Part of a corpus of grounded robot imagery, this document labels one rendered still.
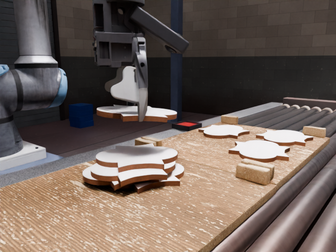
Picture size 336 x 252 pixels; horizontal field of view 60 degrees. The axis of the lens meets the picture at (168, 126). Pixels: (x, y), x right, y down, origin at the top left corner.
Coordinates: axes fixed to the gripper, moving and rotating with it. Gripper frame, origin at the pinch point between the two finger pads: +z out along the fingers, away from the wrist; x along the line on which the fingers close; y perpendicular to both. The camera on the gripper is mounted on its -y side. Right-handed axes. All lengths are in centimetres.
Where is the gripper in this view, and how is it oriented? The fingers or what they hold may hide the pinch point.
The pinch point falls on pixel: (137, 112)
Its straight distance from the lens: 54.6
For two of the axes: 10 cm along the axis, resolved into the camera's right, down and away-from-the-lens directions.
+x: 3.0, 2.1, -9.3
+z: 0.0, 9.8, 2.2
